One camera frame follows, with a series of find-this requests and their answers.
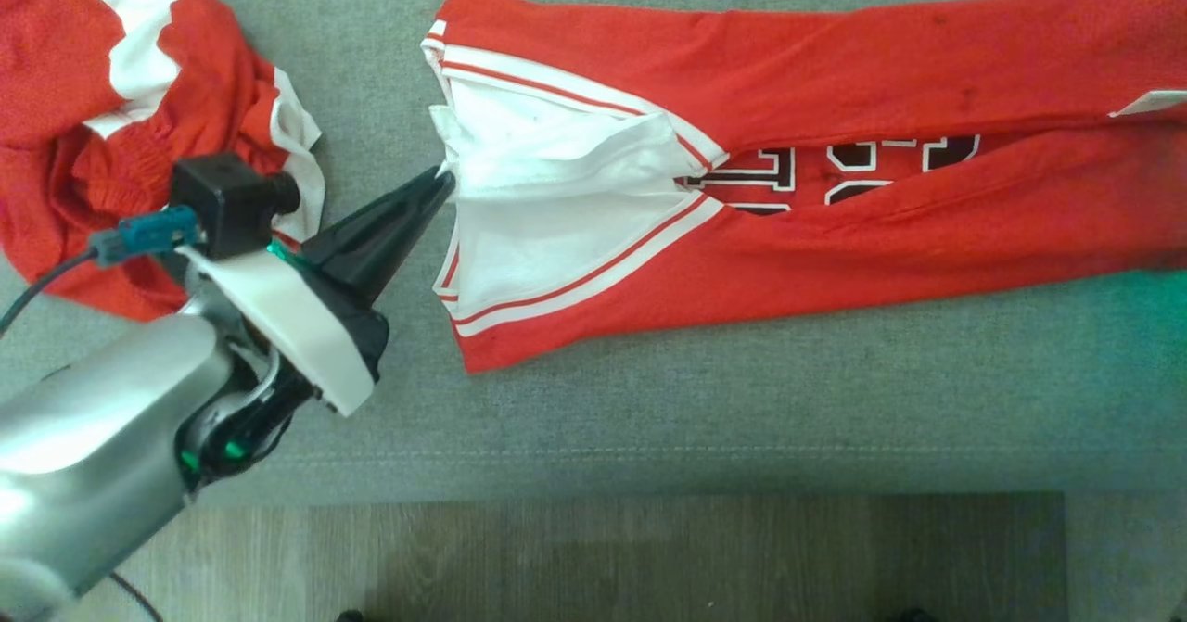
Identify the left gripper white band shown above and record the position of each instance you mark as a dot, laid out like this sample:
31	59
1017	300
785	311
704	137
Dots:
278	325

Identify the red shorts with white stripes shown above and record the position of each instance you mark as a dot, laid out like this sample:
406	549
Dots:
56	57

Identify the red jersey with white trim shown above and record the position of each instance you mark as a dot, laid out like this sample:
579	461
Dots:
927	75

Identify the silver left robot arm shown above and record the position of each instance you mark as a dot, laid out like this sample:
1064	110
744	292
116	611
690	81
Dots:
93	437

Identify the grey sofa seat cushion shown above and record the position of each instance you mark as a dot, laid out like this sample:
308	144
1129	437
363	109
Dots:
742	418

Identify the blue left camera connector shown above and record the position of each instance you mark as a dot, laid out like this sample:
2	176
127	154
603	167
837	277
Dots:
148	233

